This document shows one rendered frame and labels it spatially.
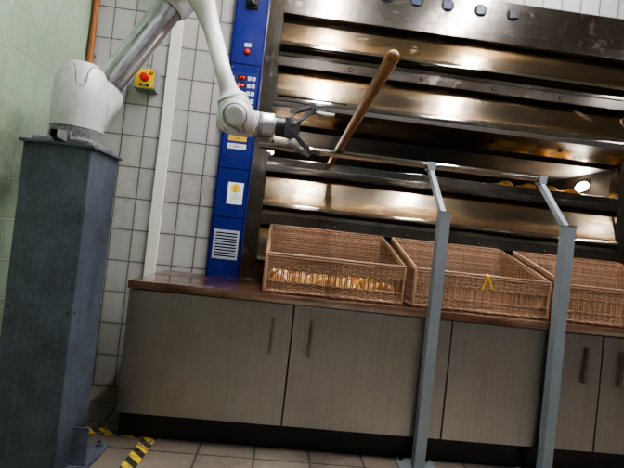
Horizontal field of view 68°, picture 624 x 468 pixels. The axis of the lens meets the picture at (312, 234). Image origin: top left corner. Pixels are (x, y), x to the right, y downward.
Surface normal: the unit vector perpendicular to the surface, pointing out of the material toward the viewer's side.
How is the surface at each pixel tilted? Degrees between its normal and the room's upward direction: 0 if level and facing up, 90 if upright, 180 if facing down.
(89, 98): 88
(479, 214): 70
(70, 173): 90
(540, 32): 90
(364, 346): 90
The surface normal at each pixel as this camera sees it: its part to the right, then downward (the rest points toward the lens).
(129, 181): 0.07, -0.01
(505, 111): 0.10, -0.35
